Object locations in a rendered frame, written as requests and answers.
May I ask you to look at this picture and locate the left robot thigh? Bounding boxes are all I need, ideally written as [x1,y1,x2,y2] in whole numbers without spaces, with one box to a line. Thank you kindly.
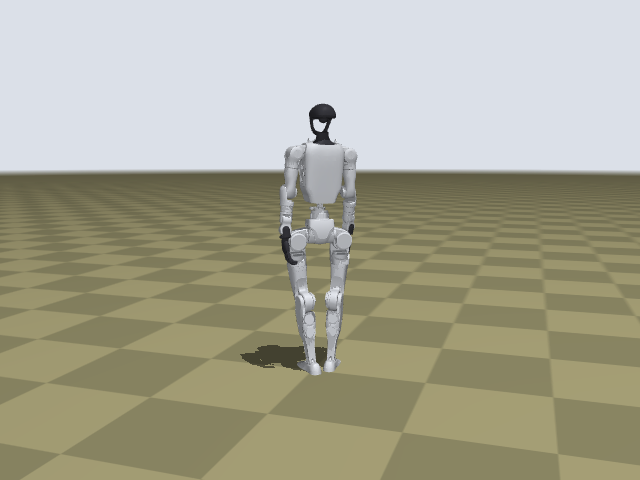
[287,227,316,312]

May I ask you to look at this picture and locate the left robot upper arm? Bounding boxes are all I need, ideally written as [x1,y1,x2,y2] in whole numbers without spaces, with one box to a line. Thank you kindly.
[283,145,306,199]

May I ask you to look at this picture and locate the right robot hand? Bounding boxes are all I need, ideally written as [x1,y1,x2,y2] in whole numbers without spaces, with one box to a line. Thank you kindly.
[348,224,354,252]

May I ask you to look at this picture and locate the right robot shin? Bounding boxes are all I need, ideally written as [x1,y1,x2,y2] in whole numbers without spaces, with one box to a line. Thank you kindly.
[326,293,343,362]

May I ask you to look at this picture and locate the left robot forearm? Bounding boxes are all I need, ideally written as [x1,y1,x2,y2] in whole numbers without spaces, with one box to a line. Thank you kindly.
[279,185,294,235]

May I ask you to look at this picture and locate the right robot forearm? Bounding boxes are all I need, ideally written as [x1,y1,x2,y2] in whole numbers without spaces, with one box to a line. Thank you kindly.
[342,189,356,232]

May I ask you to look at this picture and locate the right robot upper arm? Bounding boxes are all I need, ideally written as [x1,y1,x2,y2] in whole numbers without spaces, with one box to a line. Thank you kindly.
[340,147,357,198]

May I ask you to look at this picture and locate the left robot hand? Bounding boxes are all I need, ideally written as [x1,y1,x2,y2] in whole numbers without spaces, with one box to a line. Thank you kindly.
[279,226,298,265]

